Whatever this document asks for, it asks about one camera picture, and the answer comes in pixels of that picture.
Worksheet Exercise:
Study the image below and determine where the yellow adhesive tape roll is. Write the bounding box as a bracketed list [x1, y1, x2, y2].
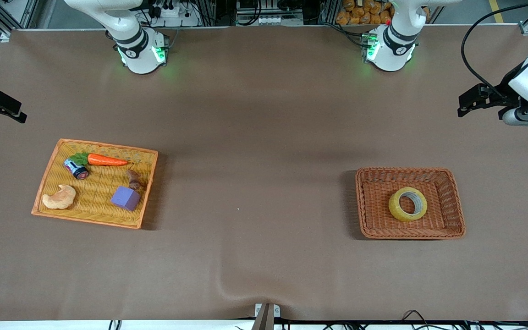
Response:
[388, 187, 428, 223]

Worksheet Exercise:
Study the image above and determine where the small blue battery can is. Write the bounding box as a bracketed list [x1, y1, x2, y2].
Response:
[64, 158, 89, 180]

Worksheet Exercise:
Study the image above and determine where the toy croissant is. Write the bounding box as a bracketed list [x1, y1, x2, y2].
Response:
[42, 184, 77, 210]

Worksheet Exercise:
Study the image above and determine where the orange toy carrot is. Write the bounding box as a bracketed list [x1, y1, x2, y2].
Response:
[71, 152, 129, 167]

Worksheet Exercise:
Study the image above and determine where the orange yellow woven tray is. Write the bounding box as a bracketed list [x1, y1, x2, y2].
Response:
[31, 138, 159, 230]

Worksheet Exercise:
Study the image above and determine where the small brown figurine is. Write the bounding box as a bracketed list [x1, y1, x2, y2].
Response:
[126, 170, 147, 191]

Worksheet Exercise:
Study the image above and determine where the purple foam cube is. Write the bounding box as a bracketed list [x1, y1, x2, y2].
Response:
[110, 186, 142, 212]

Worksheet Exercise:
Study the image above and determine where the bag of orange buns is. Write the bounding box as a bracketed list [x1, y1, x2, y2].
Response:
[336, 0, 431, 26]

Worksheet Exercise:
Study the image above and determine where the brown wicker basket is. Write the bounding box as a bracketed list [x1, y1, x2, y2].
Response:
[355, 167, 466, 240]

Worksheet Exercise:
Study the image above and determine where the white power strip with plugs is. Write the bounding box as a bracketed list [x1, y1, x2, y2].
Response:
[147, 0, 200, 27]

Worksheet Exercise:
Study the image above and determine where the slim white power strip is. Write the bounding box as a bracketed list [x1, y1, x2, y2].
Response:
[256, 15, 305, 26]

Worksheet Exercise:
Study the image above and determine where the brown table cover cloth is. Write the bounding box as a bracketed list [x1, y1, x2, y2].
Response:
[0, 24, 528, 321]

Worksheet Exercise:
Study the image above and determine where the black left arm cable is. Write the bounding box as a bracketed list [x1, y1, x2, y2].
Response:
[461, 0, 528, 104]

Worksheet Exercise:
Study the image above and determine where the metal table clamp bracket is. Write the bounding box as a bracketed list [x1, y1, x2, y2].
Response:
[253, 302, 281, 330]

